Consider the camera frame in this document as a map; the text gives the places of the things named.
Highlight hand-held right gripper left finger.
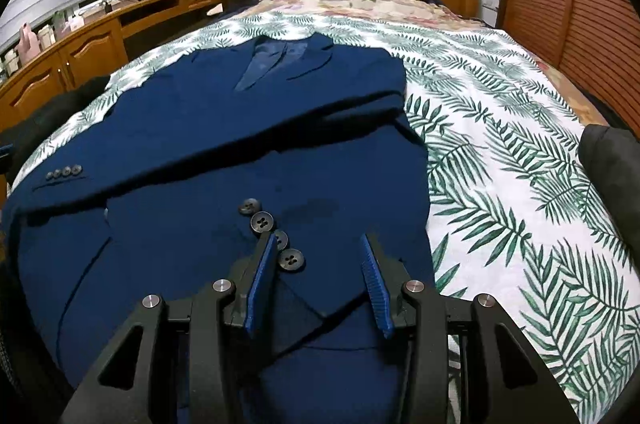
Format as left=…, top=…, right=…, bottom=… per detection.
left=60, top=231, right=278, bottom=424

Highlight wooden desk with cabinets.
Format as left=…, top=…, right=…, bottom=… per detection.
left=0, top=0, right=223, bottom=125

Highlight navy blue suit jacket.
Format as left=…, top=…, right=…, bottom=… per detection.
left=2, top=34, right=436, bottom=424

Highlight green leaf print bedspread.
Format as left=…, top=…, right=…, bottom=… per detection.
left=10, top=11, right=640, bottom=420

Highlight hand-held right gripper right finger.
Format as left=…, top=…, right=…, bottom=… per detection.
left=360, top=231, right=581, bottom=424

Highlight floral blanket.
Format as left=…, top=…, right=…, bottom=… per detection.
left=260, top=0, right=451, bottom=24

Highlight dark grey folded clothes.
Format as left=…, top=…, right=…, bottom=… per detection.
left=577, top=124, right=640, bottom=225

